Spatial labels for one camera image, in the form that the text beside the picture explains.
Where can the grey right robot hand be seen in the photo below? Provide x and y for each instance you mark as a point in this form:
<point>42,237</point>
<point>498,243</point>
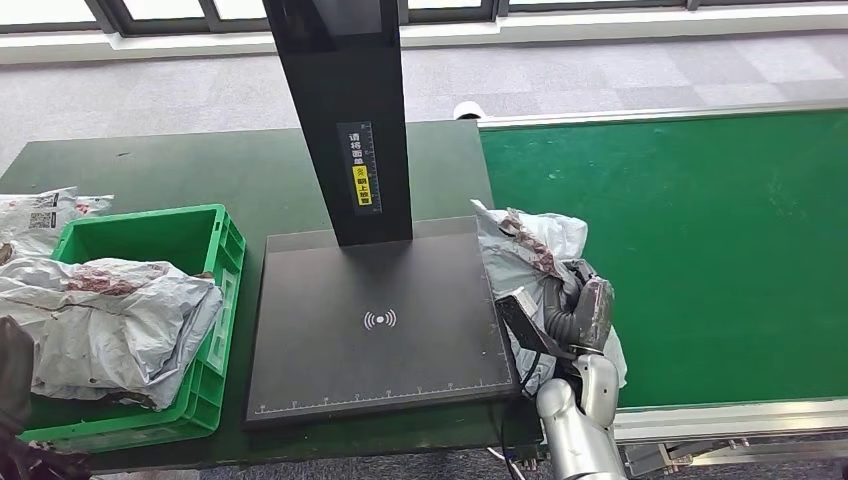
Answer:
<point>596,318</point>

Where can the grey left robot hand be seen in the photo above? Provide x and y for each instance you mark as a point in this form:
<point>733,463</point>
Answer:
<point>16,378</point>

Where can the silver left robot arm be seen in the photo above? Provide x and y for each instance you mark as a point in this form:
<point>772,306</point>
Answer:
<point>33,460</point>

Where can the green conveyor belt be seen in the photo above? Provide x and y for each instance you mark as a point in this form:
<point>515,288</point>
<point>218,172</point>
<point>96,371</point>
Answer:
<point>729,232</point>

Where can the black inbound scanner machine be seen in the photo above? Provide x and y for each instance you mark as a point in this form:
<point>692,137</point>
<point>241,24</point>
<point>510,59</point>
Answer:
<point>318,351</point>

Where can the white mailer with QR label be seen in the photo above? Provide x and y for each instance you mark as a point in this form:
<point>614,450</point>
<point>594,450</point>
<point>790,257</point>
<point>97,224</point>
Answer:
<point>26,205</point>

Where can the green plastic crate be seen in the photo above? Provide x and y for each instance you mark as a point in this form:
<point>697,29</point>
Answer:
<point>146,235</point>

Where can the white round roller cap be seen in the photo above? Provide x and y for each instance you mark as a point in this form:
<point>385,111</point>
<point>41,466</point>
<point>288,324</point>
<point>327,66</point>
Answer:
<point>469,110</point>

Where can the black and yellow label sticker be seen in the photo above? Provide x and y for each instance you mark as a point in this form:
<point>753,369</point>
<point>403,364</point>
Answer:
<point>361,152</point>

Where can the white window sill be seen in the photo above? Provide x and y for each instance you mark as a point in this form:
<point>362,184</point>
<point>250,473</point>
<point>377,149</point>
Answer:
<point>596,26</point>

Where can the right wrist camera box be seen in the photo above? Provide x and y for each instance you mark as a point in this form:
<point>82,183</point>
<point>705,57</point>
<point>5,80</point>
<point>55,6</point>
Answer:
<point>523,324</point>

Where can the aluminium conveyor frame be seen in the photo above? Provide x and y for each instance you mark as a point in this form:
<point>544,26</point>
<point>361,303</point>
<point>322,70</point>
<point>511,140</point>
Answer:
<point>729,420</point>

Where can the dark window frame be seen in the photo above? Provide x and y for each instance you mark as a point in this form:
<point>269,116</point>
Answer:
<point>106,13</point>

